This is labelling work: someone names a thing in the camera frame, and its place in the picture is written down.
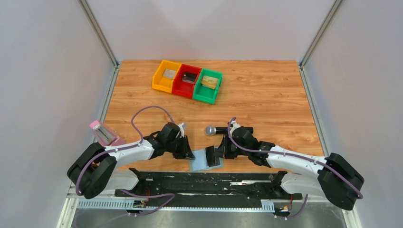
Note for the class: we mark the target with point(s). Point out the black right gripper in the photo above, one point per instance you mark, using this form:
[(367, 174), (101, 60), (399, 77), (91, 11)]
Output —
[(221, 152)]

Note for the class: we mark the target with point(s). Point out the yellow plastic bin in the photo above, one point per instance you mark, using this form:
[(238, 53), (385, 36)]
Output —
[(161, 83)]

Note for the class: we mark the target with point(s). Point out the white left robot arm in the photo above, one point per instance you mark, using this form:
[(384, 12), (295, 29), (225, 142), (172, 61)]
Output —
[(97, 168)]

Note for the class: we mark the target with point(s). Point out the green plastic bin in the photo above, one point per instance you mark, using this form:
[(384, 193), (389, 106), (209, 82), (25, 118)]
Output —
[(207, 94)]

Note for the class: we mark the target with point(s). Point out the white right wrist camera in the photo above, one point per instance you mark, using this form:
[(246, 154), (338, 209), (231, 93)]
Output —
[(232, 127)]

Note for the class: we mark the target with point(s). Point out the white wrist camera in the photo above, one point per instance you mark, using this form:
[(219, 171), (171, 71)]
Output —
[(182, 127), (232, 127)]

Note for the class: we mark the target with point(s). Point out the red plastic bin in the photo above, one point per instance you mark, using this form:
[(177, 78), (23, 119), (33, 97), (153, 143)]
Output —
[(181, 88)]

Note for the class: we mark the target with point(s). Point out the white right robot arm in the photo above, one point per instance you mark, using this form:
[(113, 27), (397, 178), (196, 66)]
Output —
[(331, 177)]

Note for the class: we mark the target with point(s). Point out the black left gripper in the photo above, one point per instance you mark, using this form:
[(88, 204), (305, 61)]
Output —
[(183, 150)]

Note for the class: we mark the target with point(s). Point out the black handheld microphone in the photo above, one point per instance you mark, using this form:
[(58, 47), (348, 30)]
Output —
[(212, 130)]

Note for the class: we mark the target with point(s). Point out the pink metronome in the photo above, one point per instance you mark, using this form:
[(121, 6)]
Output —
[(104, 135)]

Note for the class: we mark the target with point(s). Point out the teal card holder wallet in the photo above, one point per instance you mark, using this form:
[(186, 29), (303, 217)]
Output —
[(200, 162)]

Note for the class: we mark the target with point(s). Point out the silver VIP card stack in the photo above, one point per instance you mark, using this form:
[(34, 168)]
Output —
[(169, 73)]

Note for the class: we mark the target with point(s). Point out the gold VIP card stack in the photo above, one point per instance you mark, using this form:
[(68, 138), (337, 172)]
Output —
[(209, 82)]

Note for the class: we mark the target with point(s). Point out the black VIP card stack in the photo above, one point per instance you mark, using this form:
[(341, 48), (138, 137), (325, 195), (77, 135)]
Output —
[(189, 77)]

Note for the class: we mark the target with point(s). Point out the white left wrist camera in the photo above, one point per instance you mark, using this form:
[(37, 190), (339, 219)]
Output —
[(182, 127)]

